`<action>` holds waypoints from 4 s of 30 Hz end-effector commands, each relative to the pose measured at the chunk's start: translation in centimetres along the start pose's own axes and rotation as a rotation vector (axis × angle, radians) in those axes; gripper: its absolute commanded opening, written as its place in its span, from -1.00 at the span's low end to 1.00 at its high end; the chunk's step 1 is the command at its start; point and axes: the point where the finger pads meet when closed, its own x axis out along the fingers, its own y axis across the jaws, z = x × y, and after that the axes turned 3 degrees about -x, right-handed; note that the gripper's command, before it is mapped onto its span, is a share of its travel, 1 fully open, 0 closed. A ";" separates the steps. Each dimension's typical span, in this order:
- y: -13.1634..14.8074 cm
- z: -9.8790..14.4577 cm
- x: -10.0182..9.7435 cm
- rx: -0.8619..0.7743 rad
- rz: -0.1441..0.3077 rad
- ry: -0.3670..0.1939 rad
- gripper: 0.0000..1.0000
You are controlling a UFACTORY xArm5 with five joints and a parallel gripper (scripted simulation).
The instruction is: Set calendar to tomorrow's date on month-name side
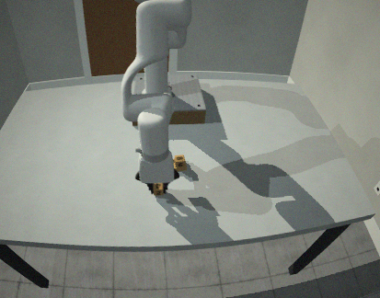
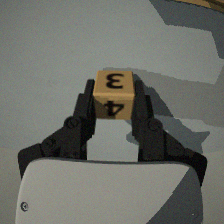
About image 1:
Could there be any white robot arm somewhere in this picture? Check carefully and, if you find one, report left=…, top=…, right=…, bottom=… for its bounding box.
left=121, top=0, right=191, bottom=163

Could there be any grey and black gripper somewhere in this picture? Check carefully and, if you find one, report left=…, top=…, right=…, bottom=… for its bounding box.
left=135, top=148, right=179, bottom=194

